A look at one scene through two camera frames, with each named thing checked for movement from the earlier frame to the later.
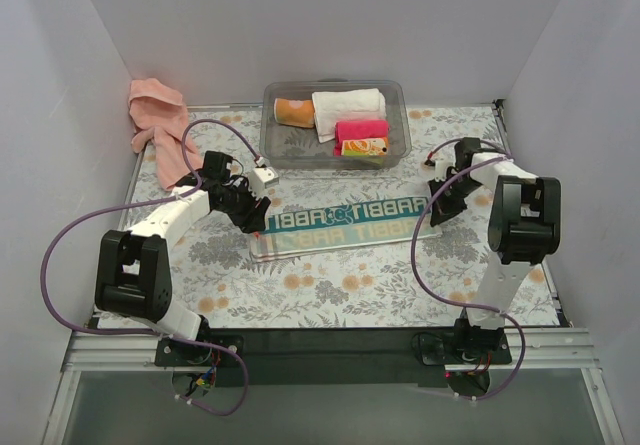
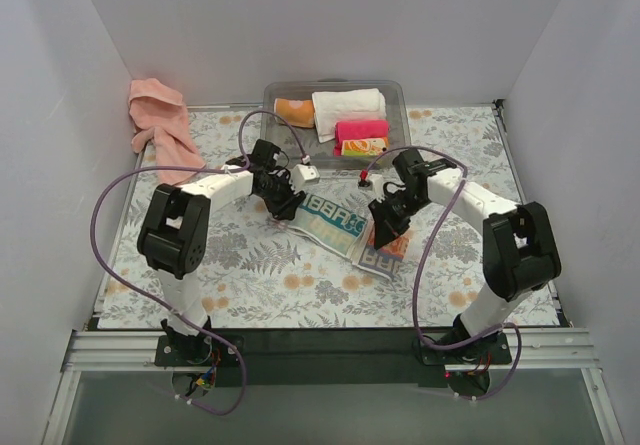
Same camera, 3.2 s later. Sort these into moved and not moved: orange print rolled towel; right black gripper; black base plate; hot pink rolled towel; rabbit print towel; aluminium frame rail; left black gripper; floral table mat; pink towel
Moved: right black gripper; left black gripper; rabbit print towel
Not moved: aluminium frame rail; orange print rolled towel; hot pink rolled towel; floral table mat; black base plate; pink towel
